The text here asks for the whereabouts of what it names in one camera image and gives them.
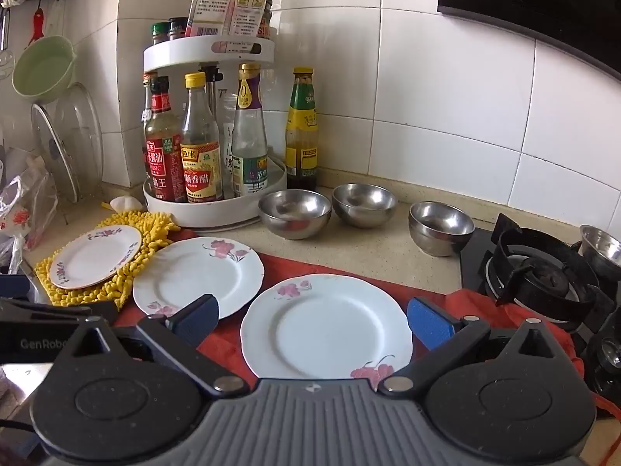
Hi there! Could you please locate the glass pot lid black knob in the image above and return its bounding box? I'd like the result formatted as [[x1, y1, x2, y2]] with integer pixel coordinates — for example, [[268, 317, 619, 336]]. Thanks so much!
[[30, 103, 81, 203]]

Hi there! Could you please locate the yellow chenille mat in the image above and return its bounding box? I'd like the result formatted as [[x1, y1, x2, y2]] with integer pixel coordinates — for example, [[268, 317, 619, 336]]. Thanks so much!
[[34, 210, 181, 309]]

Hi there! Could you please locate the large glass pot lid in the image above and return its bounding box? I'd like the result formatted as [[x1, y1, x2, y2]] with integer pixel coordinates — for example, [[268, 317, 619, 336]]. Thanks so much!
[[54, 82, 104, 195]]

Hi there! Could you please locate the red cloth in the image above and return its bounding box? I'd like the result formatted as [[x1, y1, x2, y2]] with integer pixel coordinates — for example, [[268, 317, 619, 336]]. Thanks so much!
[[114, 239, 621, 421]]

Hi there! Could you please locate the red label soy sauce bottle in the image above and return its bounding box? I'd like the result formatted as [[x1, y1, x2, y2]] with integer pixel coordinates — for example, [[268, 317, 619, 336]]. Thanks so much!
[[144, 76, 186, 203]]

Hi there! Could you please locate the red hanging utensil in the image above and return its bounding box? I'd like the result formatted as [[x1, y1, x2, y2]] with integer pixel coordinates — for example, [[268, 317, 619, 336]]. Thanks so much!
[[26, 7, 47, 47]]

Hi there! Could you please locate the red white seasoning packet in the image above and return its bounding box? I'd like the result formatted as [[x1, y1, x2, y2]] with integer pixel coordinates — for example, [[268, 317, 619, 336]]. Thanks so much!
[[187, 0, 238, 37]]

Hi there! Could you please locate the stack of floral plates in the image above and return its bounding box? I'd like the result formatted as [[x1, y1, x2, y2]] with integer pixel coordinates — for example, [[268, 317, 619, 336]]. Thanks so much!
[[132, 237, 265, 321]]

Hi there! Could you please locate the steel black-capped bottle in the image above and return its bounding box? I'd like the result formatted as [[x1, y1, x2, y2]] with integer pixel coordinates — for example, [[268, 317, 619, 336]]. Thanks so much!
[[201, 64, 223, 132]]

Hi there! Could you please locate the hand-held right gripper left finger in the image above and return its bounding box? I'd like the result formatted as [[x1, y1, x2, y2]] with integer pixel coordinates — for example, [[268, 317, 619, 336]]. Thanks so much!
[[53, 294, 250, 396]]

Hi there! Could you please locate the clear bottle purple label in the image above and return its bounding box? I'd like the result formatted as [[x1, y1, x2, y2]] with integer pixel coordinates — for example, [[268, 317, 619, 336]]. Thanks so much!
[[231, 63, 269, 198]]

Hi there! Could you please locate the clear glass jar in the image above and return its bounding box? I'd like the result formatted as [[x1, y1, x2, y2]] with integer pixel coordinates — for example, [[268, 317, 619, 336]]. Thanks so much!
[[220, 90, 238, 195]]

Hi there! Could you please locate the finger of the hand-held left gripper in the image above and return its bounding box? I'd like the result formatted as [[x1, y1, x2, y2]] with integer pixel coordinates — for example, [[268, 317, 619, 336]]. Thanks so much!
[[0, 297, 120, 325], [0, 276, 40, 304]]

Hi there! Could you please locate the small floral white plate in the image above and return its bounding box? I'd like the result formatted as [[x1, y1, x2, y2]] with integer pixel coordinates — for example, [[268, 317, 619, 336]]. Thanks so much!
[[49, 226, 143, 290]]

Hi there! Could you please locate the light green plastic bowl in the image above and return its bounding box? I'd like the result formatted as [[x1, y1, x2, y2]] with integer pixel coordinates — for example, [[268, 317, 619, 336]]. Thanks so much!
[[12, 35, 77, 104]]

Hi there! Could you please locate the white orange seasoning packet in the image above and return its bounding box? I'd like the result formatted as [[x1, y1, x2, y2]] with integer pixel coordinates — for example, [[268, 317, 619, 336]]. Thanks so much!
[[228, 0, 272, 37]]

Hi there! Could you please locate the large floral white plate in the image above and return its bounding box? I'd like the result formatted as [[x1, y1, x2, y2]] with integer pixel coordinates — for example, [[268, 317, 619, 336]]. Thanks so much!
[[240, 274, 414, 380]]

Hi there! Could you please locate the stainless steel bowl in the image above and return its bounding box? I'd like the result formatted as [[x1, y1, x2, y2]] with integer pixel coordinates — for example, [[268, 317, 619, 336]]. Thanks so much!
[[577, 224, 621, 282], [331, 183, 399, 229], [258, 188, 333, 241], [408, 201, 476, 257]]

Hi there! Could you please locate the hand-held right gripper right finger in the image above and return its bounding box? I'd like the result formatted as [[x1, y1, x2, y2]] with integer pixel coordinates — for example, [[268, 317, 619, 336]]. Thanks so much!
[[378, 296, 576, 396]]

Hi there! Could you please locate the black gas stove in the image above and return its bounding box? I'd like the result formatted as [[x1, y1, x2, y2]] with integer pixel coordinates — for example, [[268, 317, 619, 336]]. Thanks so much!
[[460, 214, 621, 399]]

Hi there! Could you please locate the clear plastic bag red flower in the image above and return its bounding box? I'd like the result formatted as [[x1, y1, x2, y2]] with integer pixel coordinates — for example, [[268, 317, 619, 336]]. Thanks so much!
[[0, 155, 59, 273]]

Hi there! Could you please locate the green yellow label sauce bottle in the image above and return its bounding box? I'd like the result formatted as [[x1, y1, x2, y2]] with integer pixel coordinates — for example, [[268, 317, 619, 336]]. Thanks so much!
[[285, 68, 318, 191]]

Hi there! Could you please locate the yellow cap vinegar bottle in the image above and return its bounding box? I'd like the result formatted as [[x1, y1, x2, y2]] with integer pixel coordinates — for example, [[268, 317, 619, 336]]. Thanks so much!
[[180, 72, 224, 203]]

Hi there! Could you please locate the white two-tier turntable rack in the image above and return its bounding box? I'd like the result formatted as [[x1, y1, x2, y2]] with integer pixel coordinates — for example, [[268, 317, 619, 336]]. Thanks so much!
[[142, 34, 288, 229]]

